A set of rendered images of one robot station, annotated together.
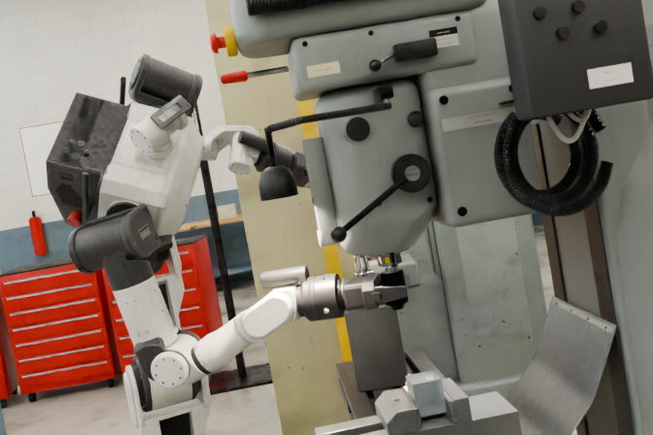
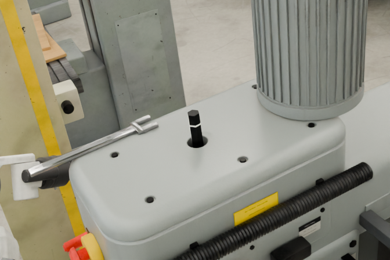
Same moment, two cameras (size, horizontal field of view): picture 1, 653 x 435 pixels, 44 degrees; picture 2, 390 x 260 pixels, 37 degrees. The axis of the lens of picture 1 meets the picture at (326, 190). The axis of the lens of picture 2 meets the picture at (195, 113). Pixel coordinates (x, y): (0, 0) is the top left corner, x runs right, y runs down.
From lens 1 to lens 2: 126 cm
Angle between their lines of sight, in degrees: 36
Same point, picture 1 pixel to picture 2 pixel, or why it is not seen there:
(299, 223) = (8, 89)
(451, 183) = not seen: outside the picture
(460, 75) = (314, 245)
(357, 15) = not seen: hidden behind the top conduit
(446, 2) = not seen: hidden behind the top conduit
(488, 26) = (341, 202)
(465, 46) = (324, 227)
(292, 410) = (20, 223)
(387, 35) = (264, 243)
